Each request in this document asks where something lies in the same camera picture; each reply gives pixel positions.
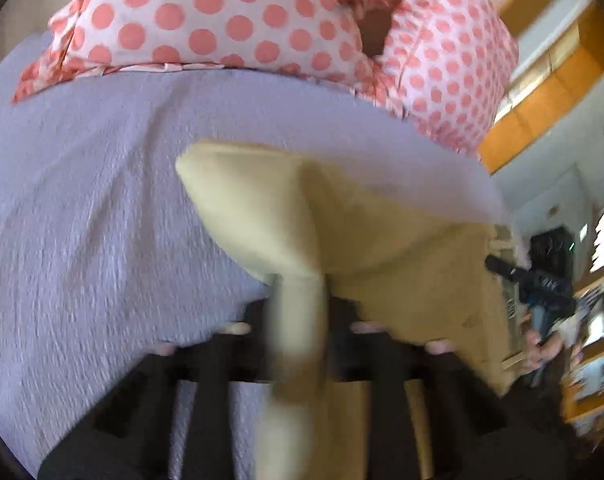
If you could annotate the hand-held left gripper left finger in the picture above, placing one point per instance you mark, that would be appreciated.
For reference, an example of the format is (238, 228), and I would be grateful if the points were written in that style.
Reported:
(254, 345)

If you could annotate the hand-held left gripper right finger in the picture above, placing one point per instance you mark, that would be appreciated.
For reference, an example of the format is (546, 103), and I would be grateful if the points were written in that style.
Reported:
(347, 345)

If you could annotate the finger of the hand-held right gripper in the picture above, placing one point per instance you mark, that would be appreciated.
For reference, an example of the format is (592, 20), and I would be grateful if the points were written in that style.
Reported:
(499, 266)

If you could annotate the beige pants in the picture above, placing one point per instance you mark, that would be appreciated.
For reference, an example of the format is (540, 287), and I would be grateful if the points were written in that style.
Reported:
(342, 220)

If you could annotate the person's right hand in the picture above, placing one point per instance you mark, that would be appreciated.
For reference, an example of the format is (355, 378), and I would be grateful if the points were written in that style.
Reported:
(542, 355)

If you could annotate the cluttered wooden shelf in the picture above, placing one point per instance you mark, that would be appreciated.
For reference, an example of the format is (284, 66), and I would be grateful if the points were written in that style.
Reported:
(594, 350)

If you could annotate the lavender textured blanket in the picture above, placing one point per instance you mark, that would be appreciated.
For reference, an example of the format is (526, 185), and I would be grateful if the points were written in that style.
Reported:
(92, 220)

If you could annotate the pink polka dot pillow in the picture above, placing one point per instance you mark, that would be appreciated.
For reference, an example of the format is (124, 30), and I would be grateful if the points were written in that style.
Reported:
(447, 60)
(207, 15)

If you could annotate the black wall device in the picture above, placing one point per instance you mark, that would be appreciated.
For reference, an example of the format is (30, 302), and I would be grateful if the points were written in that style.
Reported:
(549, 250)

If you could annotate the yellow wooden bed frame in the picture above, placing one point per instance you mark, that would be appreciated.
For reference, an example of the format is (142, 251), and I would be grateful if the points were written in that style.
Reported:
(552, 95)

